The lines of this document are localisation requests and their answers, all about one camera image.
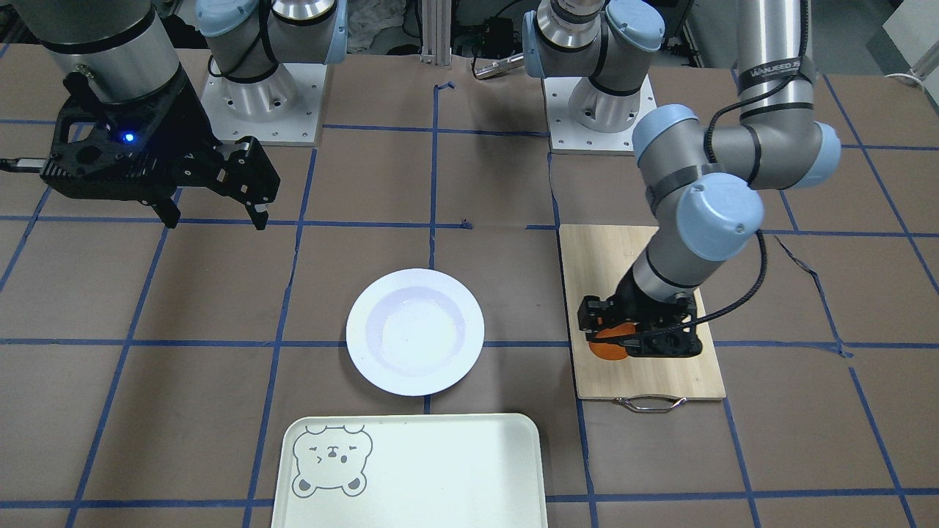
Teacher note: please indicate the white round plate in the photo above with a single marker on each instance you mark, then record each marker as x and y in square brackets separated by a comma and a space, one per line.
[415, 332]

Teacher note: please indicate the aluminium frame post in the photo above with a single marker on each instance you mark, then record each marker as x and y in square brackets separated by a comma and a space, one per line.
[435, 24]

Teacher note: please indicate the orange fruit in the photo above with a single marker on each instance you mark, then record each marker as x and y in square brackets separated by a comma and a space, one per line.
[612, 351]

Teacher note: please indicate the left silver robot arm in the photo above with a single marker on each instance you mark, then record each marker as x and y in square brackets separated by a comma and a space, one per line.
[702, 181]

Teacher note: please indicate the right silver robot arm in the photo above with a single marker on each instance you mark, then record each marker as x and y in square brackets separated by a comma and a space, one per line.
[126, 53]

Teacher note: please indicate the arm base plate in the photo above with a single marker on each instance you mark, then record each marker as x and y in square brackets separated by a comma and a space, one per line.
[283, 110]
[583, 120]

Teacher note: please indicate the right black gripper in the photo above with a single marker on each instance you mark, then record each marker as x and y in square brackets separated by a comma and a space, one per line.
[192, 126]

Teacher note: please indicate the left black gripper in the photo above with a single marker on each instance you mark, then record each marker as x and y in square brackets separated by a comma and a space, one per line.
[637, 306]

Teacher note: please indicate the cream bear tray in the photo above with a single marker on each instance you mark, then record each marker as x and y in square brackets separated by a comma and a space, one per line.
[451, 470]

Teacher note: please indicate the bamboo cutting board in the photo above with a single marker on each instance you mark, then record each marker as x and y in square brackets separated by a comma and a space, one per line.
[595, 258]

